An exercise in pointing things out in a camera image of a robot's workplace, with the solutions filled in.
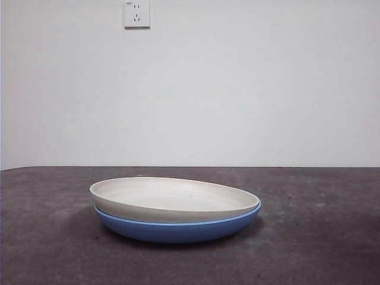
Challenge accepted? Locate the white round plate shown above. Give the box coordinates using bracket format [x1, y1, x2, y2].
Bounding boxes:
[89, 176, 259, 223]

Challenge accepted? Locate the blue round plate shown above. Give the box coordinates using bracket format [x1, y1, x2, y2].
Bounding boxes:
[93, 199, 262, 245]

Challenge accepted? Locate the white wall socket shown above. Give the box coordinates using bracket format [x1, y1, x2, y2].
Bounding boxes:
[124, 1, 151, 30]

